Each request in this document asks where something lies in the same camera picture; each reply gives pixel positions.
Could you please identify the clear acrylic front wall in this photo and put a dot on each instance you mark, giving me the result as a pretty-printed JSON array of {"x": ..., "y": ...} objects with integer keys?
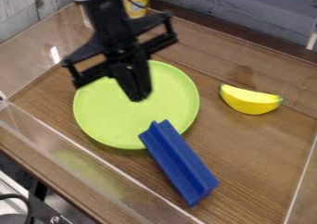
[{"x": 116, "y": 186}]

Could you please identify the blue T-shaped block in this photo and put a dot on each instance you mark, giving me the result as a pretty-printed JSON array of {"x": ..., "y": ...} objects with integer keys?
[{"x": 180, "y": 162}]

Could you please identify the yellow labelled tin can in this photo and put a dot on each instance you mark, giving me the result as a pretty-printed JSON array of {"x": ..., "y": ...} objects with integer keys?
[{"x": 137, "y": 8}]

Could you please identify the yellow banana toy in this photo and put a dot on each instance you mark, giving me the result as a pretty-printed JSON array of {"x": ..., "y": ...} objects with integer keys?
[{"x": 249, "y": 102}]

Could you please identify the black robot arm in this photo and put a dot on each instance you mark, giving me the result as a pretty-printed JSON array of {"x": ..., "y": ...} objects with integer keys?
[{"x": 121, "y": 47}]

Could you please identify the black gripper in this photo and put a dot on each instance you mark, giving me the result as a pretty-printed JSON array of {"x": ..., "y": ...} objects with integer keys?
[{"x": 122, "y": 44}]

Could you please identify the green round plate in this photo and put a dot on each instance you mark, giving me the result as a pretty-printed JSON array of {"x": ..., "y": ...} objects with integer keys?
[{"x": 114, "y": 120}]

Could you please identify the black metal table frame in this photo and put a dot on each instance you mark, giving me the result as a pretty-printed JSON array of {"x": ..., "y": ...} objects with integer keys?
[{"x": 43, "y": 213}]

